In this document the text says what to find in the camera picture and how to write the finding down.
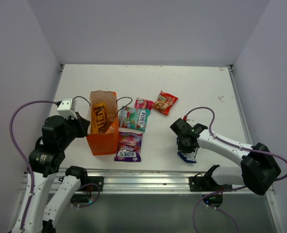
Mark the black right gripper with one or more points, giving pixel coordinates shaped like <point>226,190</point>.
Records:
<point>185,149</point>

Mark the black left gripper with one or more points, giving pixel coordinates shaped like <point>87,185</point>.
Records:
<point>82,124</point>

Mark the blue chips bag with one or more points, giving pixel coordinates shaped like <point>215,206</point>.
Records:
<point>188,157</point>

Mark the yellow potato chips bag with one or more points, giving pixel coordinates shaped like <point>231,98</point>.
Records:
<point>99,118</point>

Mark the orange paper bag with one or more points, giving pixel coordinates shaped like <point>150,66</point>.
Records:
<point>104,143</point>

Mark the orange snack packet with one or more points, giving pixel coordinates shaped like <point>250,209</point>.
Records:
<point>110,128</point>

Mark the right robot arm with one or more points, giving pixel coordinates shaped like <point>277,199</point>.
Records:
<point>255,167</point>

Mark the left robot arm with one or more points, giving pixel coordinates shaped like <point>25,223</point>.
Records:
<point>39,214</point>

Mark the purple Fox's candy bag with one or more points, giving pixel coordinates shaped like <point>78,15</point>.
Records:
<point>129,147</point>

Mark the teal Fox's candy bag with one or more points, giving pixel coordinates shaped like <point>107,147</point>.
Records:
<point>132,118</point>

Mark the red nuts snack packet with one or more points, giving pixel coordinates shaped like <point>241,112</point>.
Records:
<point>164,102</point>

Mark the pink candy packet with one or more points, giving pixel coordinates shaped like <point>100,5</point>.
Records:
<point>143,104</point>

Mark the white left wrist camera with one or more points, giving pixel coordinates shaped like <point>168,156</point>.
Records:
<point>66,108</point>

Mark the black right base bracket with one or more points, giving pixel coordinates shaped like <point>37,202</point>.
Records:
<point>199,183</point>

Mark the black base bracket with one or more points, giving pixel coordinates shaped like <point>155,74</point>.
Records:
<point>93,184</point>
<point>199,183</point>

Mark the black left base bracket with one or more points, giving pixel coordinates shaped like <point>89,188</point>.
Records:
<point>93,184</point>

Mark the aluminium mounting rail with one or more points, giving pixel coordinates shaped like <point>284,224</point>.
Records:
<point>144,182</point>

